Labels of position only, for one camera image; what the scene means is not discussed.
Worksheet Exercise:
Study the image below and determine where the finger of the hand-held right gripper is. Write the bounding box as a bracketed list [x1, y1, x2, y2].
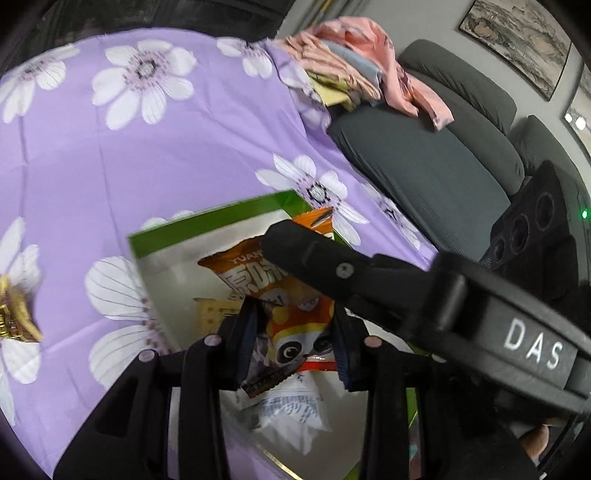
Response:
[261, 220, 438, 357]

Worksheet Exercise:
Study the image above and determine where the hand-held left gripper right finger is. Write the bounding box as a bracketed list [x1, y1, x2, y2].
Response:
[332, 305, 439, 480]

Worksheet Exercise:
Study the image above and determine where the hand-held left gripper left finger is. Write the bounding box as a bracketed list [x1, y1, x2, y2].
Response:
[53, 295, 259, 480]

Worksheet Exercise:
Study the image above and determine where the brown white snack packet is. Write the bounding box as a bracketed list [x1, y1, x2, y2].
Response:
[235, 305, 296, 400]

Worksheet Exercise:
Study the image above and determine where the cracker packet with green label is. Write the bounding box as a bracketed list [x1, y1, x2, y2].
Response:
[191, 295, 245, 337]

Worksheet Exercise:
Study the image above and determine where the orange panda snack packet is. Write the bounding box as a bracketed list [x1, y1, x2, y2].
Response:
[198, 207, 343, 374]

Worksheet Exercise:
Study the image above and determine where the grey snack packet blue print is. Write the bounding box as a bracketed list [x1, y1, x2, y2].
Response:
[238, 369, 335, 457]

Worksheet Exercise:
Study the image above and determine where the green cardboard box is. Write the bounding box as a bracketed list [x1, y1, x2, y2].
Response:
[127, 189, 444, 480]

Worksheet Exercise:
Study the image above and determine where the person's right hand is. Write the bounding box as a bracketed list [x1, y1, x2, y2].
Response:
[519, 418, 570, 462]

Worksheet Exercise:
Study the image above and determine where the dark grey sofa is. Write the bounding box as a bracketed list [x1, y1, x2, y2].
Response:
[328, 39, 591, 260]

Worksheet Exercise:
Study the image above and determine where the purple floral blanket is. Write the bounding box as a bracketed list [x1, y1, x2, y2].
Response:
[0, 28, 439, 480]

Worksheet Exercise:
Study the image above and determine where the pile of folded clothes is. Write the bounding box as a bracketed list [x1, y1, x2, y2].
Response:
[274, 16, 455, 132]

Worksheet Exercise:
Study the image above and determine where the gold brown snack packet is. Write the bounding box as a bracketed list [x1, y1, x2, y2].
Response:
[0, 274, 44, 344]

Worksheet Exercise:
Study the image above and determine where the large framed landscape painting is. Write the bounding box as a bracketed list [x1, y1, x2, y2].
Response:
[458, 0, 573, 101]

